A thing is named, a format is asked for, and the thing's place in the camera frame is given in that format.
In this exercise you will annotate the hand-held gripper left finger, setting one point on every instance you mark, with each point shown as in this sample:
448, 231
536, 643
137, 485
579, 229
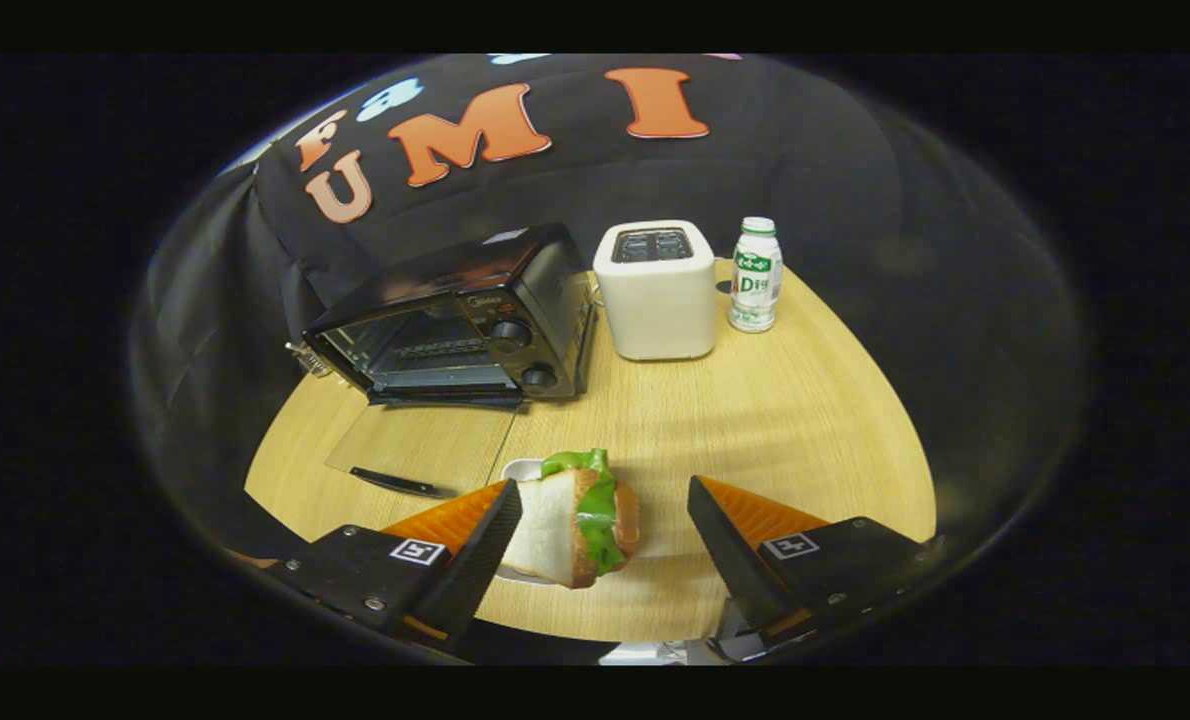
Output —
470, 575

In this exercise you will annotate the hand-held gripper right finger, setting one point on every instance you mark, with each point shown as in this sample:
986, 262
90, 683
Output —
735, 575

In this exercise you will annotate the lettuce sandwich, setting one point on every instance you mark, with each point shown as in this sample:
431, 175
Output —
555, 520

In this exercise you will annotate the black toaster oven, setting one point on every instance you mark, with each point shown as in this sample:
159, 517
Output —
530, 275

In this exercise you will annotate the white pop-up toaster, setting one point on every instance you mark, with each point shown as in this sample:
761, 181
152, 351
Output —
660, 300

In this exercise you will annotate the small white plate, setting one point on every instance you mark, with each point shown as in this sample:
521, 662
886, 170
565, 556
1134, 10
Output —
520, 468

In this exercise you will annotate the metal spring clip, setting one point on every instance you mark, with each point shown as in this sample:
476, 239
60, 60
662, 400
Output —
307, 356

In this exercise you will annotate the white green-label drink bottle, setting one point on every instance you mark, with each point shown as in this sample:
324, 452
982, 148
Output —
755, 285

